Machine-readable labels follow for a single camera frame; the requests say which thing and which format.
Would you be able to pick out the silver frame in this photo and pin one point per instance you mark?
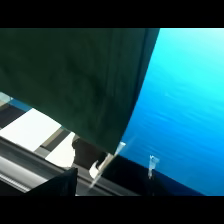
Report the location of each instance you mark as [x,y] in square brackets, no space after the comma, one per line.
[20,166]

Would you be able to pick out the dark green shirt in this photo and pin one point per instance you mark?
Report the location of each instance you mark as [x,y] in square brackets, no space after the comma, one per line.
[73,76]

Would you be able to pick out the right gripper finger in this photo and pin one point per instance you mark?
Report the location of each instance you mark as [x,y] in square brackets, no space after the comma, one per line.
[61,185]

